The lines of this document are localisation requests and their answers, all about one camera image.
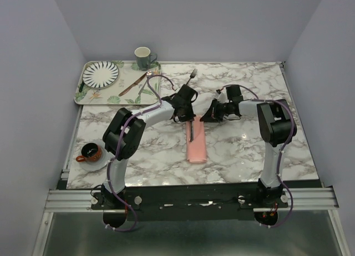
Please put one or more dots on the silver table knife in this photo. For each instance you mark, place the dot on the silver table knife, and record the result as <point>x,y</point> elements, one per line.
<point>191,138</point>

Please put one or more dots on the pink cloth napkin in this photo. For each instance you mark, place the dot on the pink cloth napkin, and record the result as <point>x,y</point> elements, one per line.
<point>196,151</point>

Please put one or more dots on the green ceramic mug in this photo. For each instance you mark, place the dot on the green ceramic mug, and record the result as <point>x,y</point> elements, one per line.
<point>144,57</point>

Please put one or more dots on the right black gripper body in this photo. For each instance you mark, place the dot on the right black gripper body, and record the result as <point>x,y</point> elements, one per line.
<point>223,109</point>

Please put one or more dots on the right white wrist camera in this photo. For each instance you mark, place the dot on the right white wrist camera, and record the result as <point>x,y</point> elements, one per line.
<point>222,98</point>

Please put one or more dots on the black silver fork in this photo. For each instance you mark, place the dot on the black silver fork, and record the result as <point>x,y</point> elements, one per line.
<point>192,75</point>

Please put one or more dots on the copper knife on tray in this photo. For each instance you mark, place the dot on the copper knife on tray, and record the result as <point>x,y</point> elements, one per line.
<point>133,84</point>

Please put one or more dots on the striped white plate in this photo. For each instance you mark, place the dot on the striped white plate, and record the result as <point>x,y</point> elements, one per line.
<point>100,75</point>

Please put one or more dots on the leaf pattern serving tray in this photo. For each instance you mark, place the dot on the leaf pattern serving tray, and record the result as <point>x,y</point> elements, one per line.
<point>129,72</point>

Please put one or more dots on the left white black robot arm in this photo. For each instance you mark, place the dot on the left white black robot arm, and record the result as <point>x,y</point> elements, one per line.
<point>124,133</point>

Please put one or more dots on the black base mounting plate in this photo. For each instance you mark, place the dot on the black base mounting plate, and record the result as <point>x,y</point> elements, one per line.
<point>244,201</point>

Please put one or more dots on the white saucer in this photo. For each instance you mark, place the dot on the white saucer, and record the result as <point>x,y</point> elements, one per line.
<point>97,165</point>

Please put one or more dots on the aluminium rail frame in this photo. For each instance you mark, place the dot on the aluminium rail frame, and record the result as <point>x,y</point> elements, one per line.
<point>308,226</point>

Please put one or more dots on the silver spoon on tray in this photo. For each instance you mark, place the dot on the silver spoon on tray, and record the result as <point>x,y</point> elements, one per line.
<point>148,75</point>

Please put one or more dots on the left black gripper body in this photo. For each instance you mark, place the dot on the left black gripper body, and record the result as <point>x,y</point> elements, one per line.
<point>188,114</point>

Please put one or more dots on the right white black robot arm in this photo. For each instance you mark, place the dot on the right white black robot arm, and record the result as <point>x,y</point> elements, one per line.
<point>277,128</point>

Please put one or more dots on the orange patterned teacup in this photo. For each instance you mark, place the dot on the orange patterned teacup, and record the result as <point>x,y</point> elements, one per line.
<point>90,152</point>

